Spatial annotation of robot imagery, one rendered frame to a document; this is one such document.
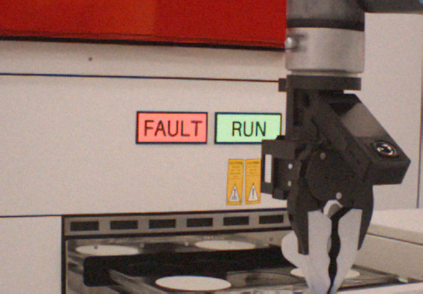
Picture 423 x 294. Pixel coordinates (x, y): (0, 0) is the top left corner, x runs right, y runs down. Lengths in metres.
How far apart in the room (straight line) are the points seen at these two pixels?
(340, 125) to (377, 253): 0.68
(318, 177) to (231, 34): 0.61
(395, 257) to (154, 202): 0.36
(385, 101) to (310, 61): 2.72
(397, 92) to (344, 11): 2.75
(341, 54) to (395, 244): 0.64
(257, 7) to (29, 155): 0.40
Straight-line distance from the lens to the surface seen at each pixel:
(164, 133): 1.55
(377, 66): 3.66
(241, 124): 1.61
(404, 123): 3.74
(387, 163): 0.92
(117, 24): 1.46
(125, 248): 1.53
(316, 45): 0.97
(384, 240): 1.59
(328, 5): 0.97
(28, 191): 1.47
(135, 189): 1.54
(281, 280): 1.47
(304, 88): 0.97
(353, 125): 0.95
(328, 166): 0.97
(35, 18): 1.42
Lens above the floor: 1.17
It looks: 3 degrees down
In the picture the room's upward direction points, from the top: 2 degrees clockwise
